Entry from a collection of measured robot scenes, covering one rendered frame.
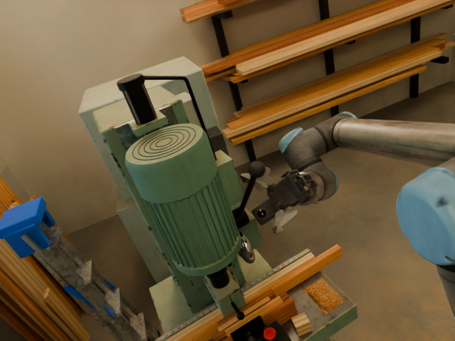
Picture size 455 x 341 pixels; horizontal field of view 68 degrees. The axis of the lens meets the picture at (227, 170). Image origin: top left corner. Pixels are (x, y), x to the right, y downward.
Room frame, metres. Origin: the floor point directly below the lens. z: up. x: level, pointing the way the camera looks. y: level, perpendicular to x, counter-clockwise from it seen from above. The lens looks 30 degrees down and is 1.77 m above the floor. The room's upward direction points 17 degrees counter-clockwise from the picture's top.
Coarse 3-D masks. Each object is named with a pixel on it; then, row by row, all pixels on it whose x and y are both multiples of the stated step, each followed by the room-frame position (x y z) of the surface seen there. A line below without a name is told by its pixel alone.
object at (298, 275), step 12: (324, 252) 0.74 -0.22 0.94; (336, 252) 0.74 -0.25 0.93; (312, 264) 0.71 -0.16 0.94; (324, 264) 0.72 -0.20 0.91; (288, 276) 0.70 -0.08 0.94; (300, 276) 0.69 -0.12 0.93; (276, 288) 0.67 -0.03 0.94; (288, 288) 0.68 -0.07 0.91; (216, 324) 0.61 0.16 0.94; (192, 336) 0.60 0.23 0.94; (204, 336) 0.60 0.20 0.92
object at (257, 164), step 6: (252, 162) 0.58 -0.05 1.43; (258, 162) 0.57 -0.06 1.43; (252, 168) 0.57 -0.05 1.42; (258, 168) 0.56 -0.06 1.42; (264, 168) 0.57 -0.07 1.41; (252, 174) 0.57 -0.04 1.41; (258, 174) 0.56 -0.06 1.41; (252, 180) 0.60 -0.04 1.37; (252, 186) 0.62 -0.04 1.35; (246, 192) 0.65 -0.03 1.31; (246, 198) 0.67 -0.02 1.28; (240, 204) 0.73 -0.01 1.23; (234, 210) 0.81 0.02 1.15; (240, 210) 0.74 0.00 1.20; (234, 216) 0.79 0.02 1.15; (240, 216) 0.78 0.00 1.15; (246, 216) 0.79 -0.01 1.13; (240, 222) 0.78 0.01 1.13; (246, 222) 0.79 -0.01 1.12
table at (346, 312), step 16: (320, 272) 0.71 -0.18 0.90; (304, 288) 0.67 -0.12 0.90; (336, 288) 0.64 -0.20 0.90; (304, 304) 0.62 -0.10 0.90; (352, 304) 0.57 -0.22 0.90; (320, 320) 0.56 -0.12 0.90; (336, 320) 0.55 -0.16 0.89; (352, 320) 0.56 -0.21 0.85; (288, 336) 0.54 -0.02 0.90; (304, 336) 0.53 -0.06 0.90; (320, 336) 0.53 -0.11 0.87
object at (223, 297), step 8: (208, 280) 0.65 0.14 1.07; (232, 280) 0.63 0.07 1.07; (208, 288) 0.67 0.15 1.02; (216, 288) 0.62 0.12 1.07; (224, 288) 0.61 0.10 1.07; (232, 288) 0.60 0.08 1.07; (240, 288) 0.60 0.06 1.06; (216, 296) 0.59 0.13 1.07; (224, 296) 0.59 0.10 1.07; (232, 296) 0.59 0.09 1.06; (240, 296) 0.60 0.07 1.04; (224, 304) 0.58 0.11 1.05; (240, 304) 0.59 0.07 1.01; (224, 312) 0.58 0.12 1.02; (232, 312) 0.59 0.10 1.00
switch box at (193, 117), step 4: (184, 92) 1.03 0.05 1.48; (180, 96) 1.00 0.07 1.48; (184, 96) 0.99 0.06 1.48; (188, 96) 0.98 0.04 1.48; (184, 100) 0.95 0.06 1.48; (188, 100) 0.94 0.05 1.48; (196, 100) 0.95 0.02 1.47; (184, 104) 0.93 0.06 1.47; (188, 104) 0.94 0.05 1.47; (192, 104) 0.94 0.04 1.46; (188, 108) 0.93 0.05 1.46; (192, 108) 0.94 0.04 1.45; (188, 112) 0.93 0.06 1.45; (192, 112) 0.94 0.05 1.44; (200, 112) 0.95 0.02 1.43; (188, 116) 0.93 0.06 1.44; (192, 116) 0.94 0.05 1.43; (196, 116) 0.94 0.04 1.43; (192, 120) 0.93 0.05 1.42; (196, 120) 0.94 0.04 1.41; (196, 124) 0.94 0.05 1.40; (200, 124) 0.94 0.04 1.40; (204, 124) 0.95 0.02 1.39
